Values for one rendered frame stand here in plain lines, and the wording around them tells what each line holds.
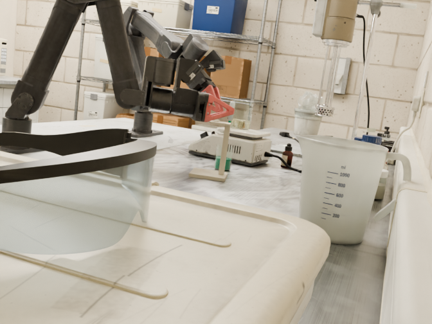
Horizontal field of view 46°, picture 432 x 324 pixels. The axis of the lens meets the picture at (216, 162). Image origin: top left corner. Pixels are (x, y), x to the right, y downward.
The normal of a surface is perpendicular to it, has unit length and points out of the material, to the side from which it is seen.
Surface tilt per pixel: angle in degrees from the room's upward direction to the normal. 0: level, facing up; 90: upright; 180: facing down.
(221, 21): 93
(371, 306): 0
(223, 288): 1
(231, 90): 89
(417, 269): 0
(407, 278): 23
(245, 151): 90
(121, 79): 91
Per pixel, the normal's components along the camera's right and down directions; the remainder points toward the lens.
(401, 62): -0.35, 0.11
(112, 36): 0.15, 0.20
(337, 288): 0.13, -0.98
